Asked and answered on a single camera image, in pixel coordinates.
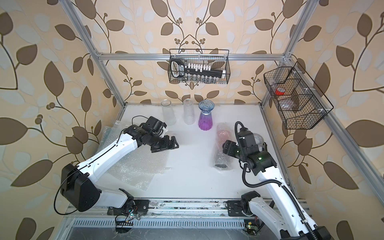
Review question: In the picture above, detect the aluminium front rail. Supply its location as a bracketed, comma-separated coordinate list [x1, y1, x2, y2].
[64, 197, 313, 220]

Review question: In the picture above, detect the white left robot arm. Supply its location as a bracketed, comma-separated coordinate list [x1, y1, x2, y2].
[57, 117, 179, 216]

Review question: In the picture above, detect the bubble clear vase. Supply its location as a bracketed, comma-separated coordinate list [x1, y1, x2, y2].
[183, 98, 195, 125]

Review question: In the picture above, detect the black corrugated cable conduit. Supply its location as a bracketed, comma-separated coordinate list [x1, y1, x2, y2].
[233, 121, 319, 240]

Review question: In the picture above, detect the black side wire basket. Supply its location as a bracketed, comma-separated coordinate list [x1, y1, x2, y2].
[264, 62, 334, 130]

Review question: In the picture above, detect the black back wire basket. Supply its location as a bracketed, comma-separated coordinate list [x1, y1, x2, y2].
[168, 48, 231, 85]

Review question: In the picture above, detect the bubble pink vase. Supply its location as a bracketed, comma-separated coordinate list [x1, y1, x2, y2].
[213, 122, 235, 172]

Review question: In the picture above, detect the black socket set tool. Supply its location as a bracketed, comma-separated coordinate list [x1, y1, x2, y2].
[169, 59, 227, 79]

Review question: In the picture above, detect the clear bubble wrap sheet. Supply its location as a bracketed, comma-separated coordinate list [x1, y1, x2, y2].
[107, 146, 169, 191]
[97, 121, 132, 153]

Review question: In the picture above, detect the clear ribbed glass vase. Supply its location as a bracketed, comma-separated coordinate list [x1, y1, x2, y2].
[161, 99, 177, 126]

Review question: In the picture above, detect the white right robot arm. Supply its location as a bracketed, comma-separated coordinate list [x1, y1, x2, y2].
[223, 122, 332, 240]

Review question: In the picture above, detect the clear tape roll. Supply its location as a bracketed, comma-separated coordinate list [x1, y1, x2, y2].
[254, 134, 265, 146]

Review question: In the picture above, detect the red tape roll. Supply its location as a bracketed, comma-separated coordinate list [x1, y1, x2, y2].
[275, 87, 286, 96]

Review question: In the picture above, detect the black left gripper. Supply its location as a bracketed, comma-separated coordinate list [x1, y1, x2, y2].
[148, 133, 180, 152]

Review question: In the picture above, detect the bubble purple vase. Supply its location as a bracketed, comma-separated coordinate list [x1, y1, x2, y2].
[198, 100, 215, 131]

